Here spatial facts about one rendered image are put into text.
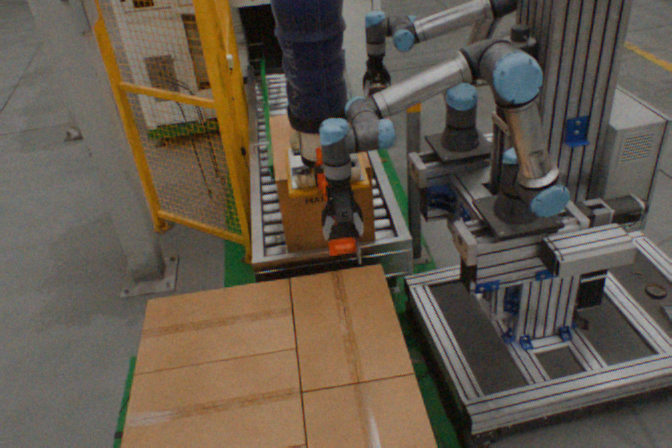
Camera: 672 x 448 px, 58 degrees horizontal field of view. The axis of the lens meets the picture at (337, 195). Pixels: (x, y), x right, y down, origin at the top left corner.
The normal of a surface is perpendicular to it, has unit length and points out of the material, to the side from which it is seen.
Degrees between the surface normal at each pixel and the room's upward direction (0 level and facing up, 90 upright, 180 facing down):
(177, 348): 0
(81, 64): 90
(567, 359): 0
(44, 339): 0
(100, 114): 90
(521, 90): 83
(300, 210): 90
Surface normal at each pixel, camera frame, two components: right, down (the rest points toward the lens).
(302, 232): 0.14, 0.54
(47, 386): -0.08, -0.83
